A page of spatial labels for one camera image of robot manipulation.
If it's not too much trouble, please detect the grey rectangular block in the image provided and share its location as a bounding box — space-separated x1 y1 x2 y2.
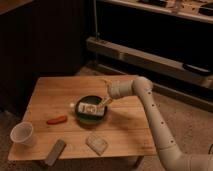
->
44 139 66 166

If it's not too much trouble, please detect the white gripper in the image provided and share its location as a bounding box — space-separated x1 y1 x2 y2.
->
101 81 133 106

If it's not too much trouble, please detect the upper workbench shelf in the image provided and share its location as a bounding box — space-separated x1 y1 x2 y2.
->
100 0 213 24

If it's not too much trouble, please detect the wooden table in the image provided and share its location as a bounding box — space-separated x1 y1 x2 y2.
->
8 75 156 161

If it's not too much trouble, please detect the white sponge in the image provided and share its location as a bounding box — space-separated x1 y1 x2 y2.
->
86 134 108 156

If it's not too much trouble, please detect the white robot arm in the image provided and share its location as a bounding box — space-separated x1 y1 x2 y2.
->
104 76 213 171

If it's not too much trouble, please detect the white ceramic cup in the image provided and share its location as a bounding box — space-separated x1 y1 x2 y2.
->
10 122 36 147

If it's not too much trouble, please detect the black object on shelf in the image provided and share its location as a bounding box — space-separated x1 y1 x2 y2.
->
182 63 213 76

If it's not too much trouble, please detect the orange toy carrot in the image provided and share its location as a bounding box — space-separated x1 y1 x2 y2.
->
46 115 67 125

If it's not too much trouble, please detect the dark green bowl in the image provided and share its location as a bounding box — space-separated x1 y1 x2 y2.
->
75 95 107 125

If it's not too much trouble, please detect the long wooden shelf beam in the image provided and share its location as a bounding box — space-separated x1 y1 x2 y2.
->
86 37 213 90

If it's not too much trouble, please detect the vertical metal pole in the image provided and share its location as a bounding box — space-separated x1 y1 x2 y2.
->
93 0 99 41

